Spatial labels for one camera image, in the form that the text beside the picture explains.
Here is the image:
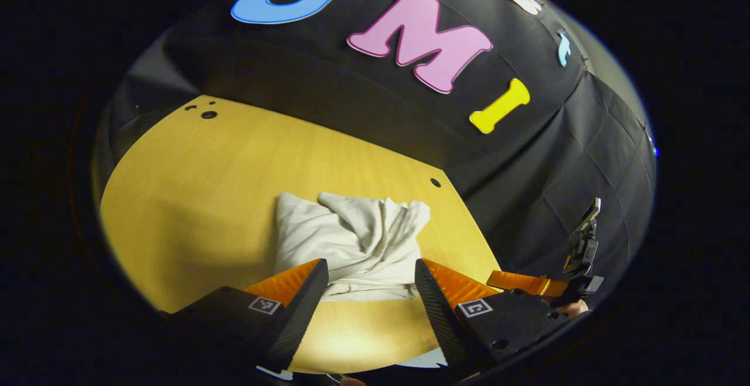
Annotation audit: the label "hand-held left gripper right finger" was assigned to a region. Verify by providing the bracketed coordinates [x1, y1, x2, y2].
[414, 257, 572, 372]

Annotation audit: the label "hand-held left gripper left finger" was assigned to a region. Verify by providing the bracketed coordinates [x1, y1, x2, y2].
[164, 257, 330, 374]

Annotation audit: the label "white jeans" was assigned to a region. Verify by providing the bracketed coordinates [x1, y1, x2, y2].
[274, 192, 431, 303]

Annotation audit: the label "black backdrop cloth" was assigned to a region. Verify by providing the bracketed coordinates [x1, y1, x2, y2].
[94, 0, 657, 316]

